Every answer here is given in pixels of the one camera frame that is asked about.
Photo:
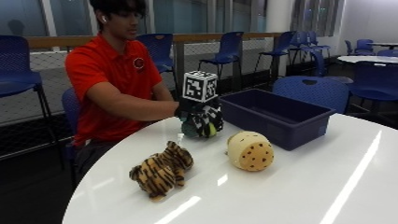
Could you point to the blue plastic chair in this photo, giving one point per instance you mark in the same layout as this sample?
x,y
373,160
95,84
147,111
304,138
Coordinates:
x,y
228,49
311,90
375,81
280,46
160,51
311,42
71,109
19,71
364,46

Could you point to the white marker cube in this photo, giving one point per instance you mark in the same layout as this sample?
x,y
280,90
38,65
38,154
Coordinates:
x,y
200,85

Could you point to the wooden railing with mesh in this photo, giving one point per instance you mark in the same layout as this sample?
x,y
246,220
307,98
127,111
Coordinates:
x,y
50,42

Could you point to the white pillar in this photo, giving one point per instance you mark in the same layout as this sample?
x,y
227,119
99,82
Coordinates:
x,y
279,15

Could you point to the the person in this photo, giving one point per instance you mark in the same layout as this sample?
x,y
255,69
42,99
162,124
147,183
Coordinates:
x,y
112,68

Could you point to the white round table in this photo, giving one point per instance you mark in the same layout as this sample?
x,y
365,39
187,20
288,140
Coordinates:
x,y
367,58

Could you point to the dark blue plastic bin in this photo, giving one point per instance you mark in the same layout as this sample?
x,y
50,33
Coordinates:
x,y
274,118

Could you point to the white earbud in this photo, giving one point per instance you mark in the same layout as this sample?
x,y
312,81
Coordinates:
x,y
105,19

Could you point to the striped tiger plush toy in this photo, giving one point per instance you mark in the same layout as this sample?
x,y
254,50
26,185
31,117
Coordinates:
x,y
162,171

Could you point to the cookie-patterned round plush toy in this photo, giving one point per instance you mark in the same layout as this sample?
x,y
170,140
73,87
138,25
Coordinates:
x,y
251,152

